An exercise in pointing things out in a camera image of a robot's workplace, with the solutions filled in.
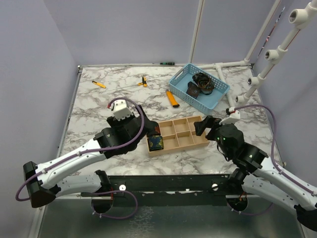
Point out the yellow utility knife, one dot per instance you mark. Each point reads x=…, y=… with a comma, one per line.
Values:
x=172, y=99

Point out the rolled dark orange-leaf tie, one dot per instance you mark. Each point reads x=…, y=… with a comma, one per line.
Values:
x=152, y=128

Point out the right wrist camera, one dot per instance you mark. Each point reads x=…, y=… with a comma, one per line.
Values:
x=233, y=116

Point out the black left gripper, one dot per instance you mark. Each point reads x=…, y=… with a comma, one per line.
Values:
x=117, y=124

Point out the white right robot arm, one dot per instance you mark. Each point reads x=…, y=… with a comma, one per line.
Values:
x=257, y=173

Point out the wooden compartment tray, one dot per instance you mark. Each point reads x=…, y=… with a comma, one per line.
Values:
x=179, y=135

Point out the white PVC pipe rack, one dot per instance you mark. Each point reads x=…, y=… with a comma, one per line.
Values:
x=240, y=31

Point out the folded dark patterned tie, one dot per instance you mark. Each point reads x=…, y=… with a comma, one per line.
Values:
x=193, y=90

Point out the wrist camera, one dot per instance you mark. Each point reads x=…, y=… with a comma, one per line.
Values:
x=120, y=110
x=233, y=116

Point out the light blue plastic basket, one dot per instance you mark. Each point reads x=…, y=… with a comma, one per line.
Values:
x=204, y=103

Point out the green black marker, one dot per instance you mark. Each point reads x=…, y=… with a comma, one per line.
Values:
x=167, y=63

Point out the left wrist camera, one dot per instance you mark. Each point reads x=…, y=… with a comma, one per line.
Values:
x=120, y=110

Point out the blue yellow floral tie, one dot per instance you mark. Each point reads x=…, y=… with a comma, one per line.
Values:
x=155, y=143

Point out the yellow black wire stripper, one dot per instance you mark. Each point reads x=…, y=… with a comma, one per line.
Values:
x=143, y=83

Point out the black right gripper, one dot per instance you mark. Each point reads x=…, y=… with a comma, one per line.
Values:
x=209, y=121

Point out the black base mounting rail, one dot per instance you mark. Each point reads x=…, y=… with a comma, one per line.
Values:
x=136, y=191

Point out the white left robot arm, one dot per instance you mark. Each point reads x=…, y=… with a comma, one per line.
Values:
x=47, y=181

